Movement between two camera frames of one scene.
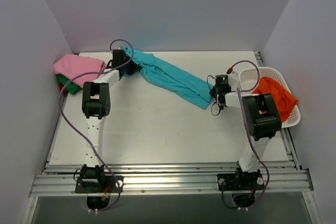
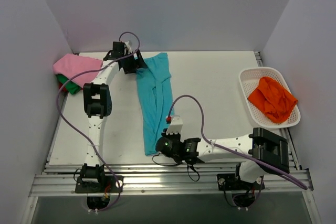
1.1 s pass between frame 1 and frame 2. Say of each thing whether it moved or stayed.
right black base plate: stayed
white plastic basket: stayed
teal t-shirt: moved
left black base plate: stayed
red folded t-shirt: stayed
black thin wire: moved
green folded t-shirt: stayed
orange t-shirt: stayed
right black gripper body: moved
